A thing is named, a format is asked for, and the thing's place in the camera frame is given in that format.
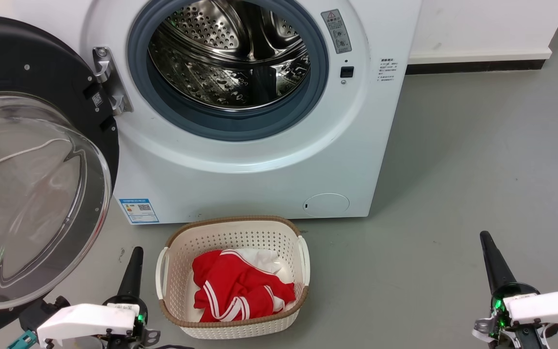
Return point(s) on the blue energy label sticker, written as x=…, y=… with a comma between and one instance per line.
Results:
x=138, y=211

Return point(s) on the white left wrist camera cover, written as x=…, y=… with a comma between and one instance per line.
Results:
x=85, y=320

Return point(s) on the round white filter cover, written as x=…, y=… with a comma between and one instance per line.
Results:
x=326, y=205

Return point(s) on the small white QR sticker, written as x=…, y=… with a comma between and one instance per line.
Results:
x=97, y=99

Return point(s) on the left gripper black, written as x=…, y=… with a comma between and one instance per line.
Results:
x=144, y=320

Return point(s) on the white front-load washing machine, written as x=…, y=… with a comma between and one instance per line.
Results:
x=240, y=179

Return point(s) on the black baseboard strip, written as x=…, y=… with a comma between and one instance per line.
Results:
x=472, y=66

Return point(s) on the small printed text sticker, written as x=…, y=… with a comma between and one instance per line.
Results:
x=387, y=70

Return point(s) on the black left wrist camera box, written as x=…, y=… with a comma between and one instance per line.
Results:
x=37, y=312

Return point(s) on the red garment with white stripes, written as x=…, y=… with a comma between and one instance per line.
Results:
x=235, y=291

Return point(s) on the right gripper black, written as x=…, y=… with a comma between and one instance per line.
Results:
x=502, y=334

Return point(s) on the black door latch slot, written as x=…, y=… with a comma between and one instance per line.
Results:
x=347, y=71

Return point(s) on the black round glass washer door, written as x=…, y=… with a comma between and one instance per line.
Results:
x=27, y=63

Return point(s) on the grey warning sticker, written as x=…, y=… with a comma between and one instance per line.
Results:
x=336, y=31

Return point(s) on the cream perforated laundry basket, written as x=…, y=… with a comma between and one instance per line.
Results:
x=182, y=252

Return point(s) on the white wrist camera cover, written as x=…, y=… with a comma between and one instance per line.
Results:
x=85, y=320
x=550, y=306

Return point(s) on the metal door hinge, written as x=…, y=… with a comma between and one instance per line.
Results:
x=109, y=82

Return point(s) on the white right wrist camera cover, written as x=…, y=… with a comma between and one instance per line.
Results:
x=550, y=306

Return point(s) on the teal connector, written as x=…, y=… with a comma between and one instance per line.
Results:
x=21, y=340

